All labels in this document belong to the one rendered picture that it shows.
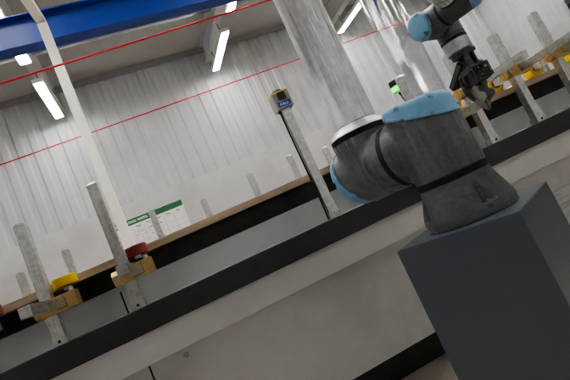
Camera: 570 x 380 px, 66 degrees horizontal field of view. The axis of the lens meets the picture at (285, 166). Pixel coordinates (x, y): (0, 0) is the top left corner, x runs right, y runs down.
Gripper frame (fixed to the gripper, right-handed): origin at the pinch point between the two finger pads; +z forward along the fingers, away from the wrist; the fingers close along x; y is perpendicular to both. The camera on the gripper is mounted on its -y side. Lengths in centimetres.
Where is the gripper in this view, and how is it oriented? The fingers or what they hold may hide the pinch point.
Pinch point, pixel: (485, 107)
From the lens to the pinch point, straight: 164.6
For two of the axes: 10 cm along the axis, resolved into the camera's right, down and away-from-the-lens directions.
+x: 9.0, -3.7, 2.4
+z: 4.2, 9.0, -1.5
